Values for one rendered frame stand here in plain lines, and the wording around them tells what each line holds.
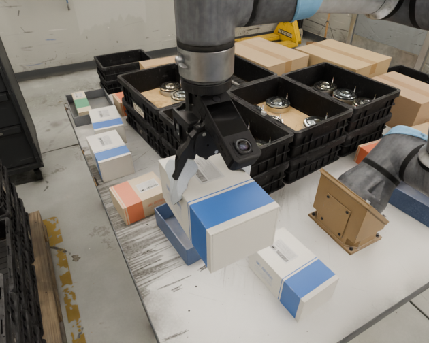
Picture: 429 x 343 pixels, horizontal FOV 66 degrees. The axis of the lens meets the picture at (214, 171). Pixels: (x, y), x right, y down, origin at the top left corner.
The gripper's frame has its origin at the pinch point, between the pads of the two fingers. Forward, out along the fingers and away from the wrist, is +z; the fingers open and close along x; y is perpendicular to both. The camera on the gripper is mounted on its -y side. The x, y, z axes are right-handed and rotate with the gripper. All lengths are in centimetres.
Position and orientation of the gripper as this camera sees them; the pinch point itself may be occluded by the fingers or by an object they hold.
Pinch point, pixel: (214, 192)
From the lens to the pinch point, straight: 56.5
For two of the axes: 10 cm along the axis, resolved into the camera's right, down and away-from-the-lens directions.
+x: -8.8, 3.0, -3.8
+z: 0.0, 7.9, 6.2
